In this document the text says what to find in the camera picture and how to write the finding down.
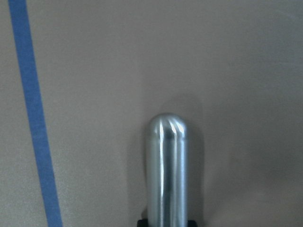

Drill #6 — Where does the steel muddler black tip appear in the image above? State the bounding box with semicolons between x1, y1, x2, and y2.
146;113;188;227

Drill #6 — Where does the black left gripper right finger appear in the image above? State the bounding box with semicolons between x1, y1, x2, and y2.
187;220;198;227

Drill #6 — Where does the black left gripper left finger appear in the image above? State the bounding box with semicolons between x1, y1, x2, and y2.
137;219;148;227

